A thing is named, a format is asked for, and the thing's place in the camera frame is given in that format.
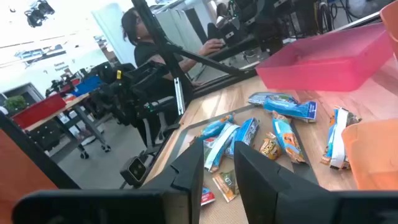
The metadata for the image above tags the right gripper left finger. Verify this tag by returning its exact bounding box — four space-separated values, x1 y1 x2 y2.
11 139 205 224

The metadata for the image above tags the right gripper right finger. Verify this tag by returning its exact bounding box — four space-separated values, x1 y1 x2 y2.
233 141 398 224

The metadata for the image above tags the green and orange granola bar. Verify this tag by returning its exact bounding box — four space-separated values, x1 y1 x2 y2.
212 169 240 203

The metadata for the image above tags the brown orange crunch bar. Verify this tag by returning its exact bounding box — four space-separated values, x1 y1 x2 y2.
259 131 283 161

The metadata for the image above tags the blue granola bar wrapper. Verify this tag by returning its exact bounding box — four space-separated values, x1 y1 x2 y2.
263 98 318 123
248 91 299 107
224 117 260 159
195 113 234 141

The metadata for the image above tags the blue white snack bar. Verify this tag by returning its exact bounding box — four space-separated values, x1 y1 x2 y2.
322 107 363 171

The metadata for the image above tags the red granola bar wrapper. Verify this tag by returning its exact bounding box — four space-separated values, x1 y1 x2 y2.
200 186 216 207

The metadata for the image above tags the blue and orange granola bar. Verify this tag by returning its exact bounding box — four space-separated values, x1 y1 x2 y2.
272 111 307 165

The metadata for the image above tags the blue bar with white seam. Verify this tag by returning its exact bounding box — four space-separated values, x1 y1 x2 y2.
322 107 351 170
203 122 241 174

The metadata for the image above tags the tan mat with dark border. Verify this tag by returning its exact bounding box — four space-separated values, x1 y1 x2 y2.
141 104 320 224

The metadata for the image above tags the wooden background table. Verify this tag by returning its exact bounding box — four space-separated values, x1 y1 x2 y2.
23 93 113 160

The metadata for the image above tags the translucent orange plastic bin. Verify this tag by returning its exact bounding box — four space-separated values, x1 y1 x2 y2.
341 117 398 191

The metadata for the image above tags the blue storage bin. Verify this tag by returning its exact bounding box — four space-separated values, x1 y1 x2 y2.
72 75 103 97

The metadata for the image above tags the pink plastic bin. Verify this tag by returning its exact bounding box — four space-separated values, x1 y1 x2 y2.
255 22 395 93

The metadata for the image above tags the person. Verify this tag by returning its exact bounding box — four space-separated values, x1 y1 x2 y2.
120 6 225 103
215 2 233 24

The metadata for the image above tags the black workbench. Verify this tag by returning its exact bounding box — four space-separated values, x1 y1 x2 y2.
208 35 261 63

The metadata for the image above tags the grey cabinet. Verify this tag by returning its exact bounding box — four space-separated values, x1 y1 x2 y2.
155 6 215 78

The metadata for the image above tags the red storage bin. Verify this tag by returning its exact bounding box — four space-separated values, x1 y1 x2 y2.
11 93 68 130

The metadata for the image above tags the orange-brown panel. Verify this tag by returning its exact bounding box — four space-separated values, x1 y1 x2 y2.
0 129 58 224

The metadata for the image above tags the white door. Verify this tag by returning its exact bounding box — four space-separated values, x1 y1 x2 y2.
91 2 137 68

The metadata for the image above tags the green potted plant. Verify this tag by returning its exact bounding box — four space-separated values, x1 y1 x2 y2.
2 95 29 112

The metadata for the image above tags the black ceiling light cluster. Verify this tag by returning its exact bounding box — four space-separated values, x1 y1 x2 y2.
24 0 56 29

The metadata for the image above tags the small black table camera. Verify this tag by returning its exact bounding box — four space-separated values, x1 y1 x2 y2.
119 155 148 188

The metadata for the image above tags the silver metal bracket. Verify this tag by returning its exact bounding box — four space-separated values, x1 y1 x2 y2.
173 77 187 116

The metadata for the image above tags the black frame strut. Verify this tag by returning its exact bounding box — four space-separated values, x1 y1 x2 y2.
0 111 81 190

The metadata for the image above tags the black aluminium frame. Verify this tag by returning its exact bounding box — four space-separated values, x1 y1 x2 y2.
130 0 259 105

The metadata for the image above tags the black cable bundle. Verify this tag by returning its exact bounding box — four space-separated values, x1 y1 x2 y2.
313 0 355 34

